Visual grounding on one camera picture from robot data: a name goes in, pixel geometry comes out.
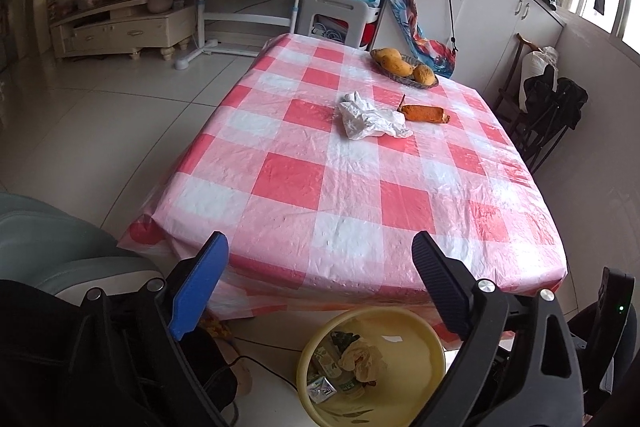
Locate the white plastic bag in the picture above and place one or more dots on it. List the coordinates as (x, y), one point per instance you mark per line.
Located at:
(365, 119)

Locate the wooden chair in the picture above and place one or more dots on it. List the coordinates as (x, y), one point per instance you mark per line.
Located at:
(510, 107)

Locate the white plastic stool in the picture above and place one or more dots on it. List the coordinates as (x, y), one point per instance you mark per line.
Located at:
(330, 2)

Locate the cream TV cabinet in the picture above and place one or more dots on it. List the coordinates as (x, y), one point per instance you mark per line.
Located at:
(120, 32)

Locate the white sack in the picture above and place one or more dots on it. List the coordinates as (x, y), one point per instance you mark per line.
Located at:
(537, 59)

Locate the grey armchair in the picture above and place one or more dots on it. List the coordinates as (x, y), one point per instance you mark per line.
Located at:
(60, 242)

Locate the yellow plastic bin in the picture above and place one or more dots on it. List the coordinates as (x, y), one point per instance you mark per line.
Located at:
(420, 357)

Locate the colourful printed bag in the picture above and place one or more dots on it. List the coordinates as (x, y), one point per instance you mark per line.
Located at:
(405, 7)

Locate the black clothing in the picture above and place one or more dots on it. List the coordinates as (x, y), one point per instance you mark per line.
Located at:
(555, 97)

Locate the small white paper scrap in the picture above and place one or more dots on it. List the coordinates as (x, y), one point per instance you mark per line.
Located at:
(393, 339)

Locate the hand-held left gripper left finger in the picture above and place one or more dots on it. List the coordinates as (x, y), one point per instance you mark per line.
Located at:
(195, 287)

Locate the crumpled beige paper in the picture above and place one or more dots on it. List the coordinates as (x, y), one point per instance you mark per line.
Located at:
(362, 357)

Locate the yellow mango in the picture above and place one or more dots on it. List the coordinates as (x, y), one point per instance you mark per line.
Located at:
(397, 66)
(424, 74)
(385, 55)

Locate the pink checked tablecloth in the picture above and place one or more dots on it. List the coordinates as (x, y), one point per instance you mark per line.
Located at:
(300, 187)

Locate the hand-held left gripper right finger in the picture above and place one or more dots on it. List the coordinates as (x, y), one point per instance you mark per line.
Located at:
(445, 287)

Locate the orange carrot with broken end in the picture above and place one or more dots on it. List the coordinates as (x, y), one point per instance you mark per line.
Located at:
(425, 113)

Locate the silver foil packet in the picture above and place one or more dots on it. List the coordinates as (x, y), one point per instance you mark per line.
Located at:
(320, 389)

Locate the white cabinet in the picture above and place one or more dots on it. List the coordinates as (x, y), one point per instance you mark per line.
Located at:
(490, 7)

